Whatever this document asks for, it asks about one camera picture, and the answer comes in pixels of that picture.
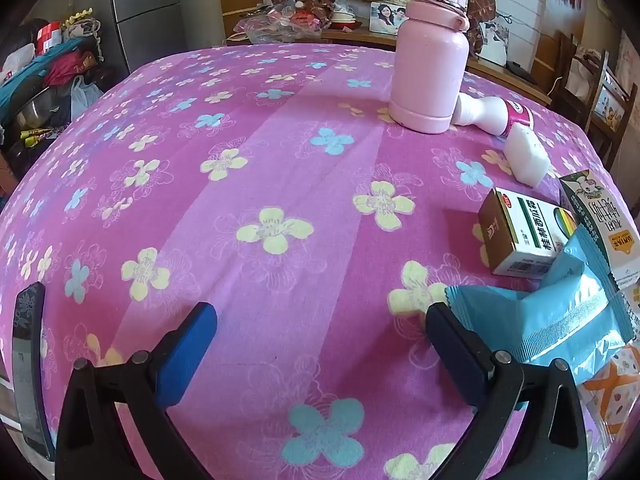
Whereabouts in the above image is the white green medicine box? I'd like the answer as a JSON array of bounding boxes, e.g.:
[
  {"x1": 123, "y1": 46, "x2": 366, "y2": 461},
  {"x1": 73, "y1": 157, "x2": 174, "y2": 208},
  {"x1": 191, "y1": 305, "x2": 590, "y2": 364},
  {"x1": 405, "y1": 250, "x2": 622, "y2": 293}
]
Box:
[{"x1": 477, "y1": 187, "x2": 581, "y2": 278}]

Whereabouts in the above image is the large photo print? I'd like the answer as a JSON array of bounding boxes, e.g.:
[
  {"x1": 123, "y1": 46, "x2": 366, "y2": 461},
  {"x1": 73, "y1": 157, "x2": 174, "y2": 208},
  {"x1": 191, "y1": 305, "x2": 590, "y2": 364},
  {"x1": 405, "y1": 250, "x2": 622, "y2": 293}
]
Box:
[{"x1": 477, "y1": 20, "x2": 511, "y2": 66}]

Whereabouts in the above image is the small framed photo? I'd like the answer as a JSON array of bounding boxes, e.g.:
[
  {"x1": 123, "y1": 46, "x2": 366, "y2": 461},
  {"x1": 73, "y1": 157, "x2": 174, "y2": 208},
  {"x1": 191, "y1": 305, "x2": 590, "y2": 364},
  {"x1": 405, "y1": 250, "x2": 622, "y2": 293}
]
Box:
[{"x1": 369, "y1": 1, "x2": 408, "y2": 36}]

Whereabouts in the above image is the clear plastic bag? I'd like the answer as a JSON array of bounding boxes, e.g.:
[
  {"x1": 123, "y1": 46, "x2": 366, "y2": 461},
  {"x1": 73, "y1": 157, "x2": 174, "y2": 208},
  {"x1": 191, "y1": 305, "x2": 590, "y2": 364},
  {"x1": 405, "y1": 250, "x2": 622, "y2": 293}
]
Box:
[{"x1": 235, "y1": 2, "x2": 326, "y2": 45}]

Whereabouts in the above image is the blue wrapper packet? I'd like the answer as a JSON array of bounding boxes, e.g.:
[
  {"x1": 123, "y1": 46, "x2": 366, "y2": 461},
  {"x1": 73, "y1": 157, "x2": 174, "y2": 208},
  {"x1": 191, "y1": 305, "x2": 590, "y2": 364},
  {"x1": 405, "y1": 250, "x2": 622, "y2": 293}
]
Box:
[{"x1": 445, "y1": 225, "x2": 628, "y2": 388}]

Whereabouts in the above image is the pile of clothes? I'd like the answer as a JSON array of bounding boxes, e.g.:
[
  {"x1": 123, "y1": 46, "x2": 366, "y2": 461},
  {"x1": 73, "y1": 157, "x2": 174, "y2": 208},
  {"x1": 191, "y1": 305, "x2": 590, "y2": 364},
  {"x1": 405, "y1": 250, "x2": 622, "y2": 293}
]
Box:
[{"x1": 0, "y1": 7, "x2": 108, "y2": 161}]

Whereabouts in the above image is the flower picture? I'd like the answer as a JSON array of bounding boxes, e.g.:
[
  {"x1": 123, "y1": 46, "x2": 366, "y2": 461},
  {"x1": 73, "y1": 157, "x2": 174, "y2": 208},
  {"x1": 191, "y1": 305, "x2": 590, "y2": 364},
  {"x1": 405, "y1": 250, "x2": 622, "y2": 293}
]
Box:
[{"x1": 595, "y1": 75, "x2": 631, "y2": 133}]

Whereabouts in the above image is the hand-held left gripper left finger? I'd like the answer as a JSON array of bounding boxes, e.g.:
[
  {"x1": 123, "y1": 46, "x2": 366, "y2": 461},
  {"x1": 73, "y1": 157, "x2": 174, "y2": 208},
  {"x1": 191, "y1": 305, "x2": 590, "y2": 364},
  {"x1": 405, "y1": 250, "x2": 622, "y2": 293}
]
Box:
[{"x1": 55, "y1": 301, "x2": 218, "y2": 480}]

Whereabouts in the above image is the green white milk carton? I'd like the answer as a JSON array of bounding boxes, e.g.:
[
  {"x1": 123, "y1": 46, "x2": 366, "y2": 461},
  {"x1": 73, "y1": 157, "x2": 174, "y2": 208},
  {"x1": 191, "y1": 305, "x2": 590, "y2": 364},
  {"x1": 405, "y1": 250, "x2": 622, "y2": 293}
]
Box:
[{"x1": 558, "y1": 170, "x2": 640, "y2": 291}]

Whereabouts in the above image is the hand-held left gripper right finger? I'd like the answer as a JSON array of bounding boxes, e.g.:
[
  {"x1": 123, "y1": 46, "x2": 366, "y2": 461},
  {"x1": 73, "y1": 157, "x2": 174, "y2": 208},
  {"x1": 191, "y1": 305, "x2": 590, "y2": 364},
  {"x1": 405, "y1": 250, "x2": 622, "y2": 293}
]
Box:
[{"x1": 425, "y1": 301, "x2": 588, "y2": 480}]

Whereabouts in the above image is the white bottle with pink label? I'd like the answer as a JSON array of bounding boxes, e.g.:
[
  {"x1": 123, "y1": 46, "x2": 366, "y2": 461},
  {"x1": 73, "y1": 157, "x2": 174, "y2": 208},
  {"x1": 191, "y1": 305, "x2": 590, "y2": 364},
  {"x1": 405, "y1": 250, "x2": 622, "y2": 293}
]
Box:
[{"x1": 452, "y1": 94, "x2": 533, "y2": 138}]

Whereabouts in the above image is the black box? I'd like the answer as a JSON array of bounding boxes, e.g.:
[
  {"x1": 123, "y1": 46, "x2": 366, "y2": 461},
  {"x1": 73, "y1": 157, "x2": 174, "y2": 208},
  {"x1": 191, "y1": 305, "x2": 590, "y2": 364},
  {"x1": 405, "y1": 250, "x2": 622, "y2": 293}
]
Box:
[{"x1": 505, "y1": 60, "x2": 536, "y2": 81}]

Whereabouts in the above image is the orange white snack packet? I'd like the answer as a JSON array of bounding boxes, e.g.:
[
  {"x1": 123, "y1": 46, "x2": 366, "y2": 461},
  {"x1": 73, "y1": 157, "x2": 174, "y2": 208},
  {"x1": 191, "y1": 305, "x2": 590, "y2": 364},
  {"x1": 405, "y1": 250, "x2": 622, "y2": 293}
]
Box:
[{"x1": 580, "y1": 285, "x2": 640, "y2": 461}]

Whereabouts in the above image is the grey refrigerator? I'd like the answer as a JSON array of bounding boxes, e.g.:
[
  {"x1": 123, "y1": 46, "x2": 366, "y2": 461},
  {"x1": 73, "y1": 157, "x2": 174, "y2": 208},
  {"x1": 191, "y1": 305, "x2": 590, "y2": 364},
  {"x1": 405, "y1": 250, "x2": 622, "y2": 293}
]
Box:
[{"x1": 106, "y1": 0, "x2": 223, "y2": 77}]

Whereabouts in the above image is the white plastic bag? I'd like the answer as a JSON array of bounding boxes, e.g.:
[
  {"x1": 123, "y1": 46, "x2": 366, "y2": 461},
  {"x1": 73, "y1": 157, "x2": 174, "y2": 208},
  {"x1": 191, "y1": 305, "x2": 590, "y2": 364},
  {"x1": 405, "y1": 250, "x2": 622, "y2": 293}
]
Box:
[{"x1": 70, "y1": 75, "x2": 103, "y2": 118}]

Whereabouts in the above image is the white red bowl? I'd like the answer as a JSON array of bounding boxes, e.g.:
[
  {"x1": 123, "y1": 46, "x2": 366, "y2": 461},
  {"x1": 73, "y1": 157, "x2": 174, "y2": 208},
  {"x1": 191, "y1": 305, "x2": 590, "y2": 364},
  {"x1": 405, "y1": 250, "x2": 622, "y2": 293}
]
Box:
[{"x1": 330, "y1": 7, "x2": 361, "y2": 31}]

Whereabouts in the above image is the wooden chair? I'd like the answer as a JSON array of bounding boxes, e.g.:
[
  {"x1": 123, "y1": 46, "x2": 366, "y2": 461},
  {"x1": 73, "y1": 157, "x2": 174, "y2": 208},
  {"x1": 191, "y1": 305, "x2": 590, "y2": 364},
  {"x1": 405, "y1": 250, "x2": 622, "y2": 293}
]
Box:
[{"x1": 550, "y1": 30, "x2": 640, "y2": 171}]

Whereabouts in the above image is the pink floral tablecloth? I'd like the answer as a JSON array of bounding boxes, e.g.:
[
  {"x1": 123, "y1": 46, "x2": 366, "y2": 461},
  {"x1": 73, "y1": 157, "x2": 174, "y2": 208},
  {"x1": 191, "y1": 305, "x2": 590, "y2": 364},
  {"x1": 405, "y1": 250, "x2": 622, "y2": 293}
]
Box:
[{"x1": 0, "y1": 42, "x2": 621, "y2": 480}]

